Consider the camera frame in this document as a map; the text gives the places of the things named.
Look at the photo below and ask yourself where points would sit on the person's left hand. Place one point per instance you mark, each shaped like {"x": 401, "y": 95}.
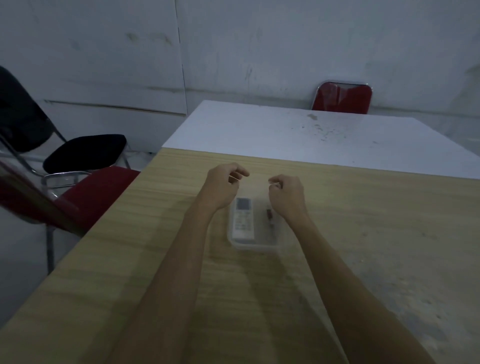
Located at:
{"x": 219, "y": 187}

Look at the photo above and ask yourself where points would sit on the person's right hand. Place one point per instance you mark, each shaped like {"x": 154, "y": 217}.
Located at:
{"x": 288, "y": 197}

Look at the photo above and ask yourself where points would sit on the white remote control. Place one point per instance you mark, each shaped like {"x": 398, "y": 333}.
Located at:
{"x": 243, "y": 221}

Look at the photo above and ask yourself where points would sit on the clear plastic container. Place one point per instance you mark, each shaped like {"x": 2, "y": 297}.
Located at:
{"x": 258, "y": 245}

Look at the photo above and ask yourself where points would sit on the person's right forearm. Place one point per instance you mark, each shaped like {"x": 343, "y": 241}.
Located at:
{"x": 348, "y": 292}

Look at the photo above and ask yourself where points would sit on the person's left forearm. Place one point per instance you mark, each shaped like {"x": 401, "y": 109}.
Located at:
{"x": 168, "y": 285}

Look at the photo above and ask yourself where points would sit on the white table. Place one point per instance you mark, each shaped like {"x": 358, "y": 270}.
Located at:
{"x": 262, "y": 131}

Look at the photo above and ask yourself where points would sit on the black folding chair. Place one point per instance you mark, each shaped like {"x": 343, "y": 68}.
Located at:
{"x": 86, "y": 152}

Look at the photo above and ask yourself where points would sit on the red chair with chrome frame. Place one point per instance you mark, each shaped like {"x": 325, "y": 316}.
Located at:
{"x": 341, "y": 97}
{"x": 97, "y": 187}

